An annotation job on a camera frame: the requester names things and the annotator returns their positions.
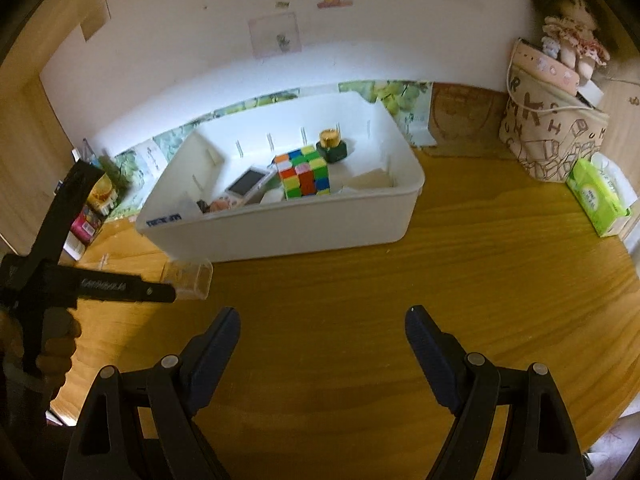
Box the white spray bottle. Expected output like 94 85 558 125
62 233 87 262

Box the person's left hand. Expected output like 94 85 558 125
35 319 83 397

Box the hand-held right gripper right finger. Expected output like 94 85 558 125
405 305 586 480

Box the clear tape patch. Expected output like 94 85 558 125
81 0 111 42

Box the letter print fabric bag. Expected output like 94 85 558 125
500 40 611 182

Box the clear plastic box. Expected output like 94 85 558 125
161 258 214 301

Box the grape print poster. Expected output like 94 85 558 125
80 80 433 211

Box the blue label tissue pack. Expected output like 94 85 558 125
145 197 203 229

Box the white card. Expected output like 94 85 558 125
577 80 604 109

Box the pink packet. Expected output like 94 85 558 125
70 208 103 242

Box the beige angular box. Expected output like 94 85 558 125
342 170 396 194

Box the white cord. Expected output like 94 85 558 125
504 44 601 112

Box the rag doll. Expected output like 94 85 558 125
530 0 613 78

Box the white handheld game console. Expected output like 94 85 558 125
225 167 276 207

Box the green bottle with gold cap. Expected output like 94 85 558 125
316 129 348 164

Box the person's left forearm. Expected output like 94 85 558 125
0 385 56 461

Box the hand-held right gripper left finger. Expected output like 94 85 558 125
62 306 242 480

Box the brown cartoon paper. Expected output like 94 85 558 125
430 84 518 158

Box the green tissue pack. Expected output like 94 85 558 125
566 154 633 237

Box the white plastic storage bin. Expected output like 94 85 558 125
136 91 426 264

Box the white patterned cloth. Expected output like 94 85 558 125
590 400 640 463

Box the pink framed wall drawing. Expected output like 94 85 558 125
248 12 302 58

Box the multicoloured puzzle cube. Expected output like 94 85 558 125
273 145 332 201

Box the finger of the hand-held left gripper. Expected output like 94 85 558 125
31 160 105 262
69 266 178 305

